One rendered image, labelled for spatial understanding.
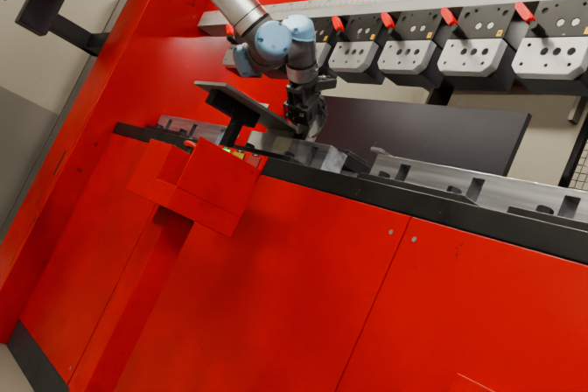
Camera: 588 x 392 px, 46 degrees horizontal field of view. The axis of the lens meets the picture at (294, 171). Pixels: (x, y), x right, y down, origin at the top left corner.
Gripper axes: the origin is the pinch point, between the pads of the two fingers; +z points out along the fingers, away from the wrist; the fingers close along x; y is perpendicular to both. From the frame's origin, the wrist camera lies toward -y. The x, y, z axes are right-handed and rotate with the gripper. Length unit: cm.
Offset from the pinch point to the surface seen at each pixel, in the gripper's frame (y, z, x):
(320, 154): 9.2, -3.0, 7.7
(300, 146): 5.9, 0.6, -0.7
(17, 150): -35, 137, -235
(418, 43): -11.7, -27.3, 23.6
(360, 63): -11.4, -17.0, 8.1
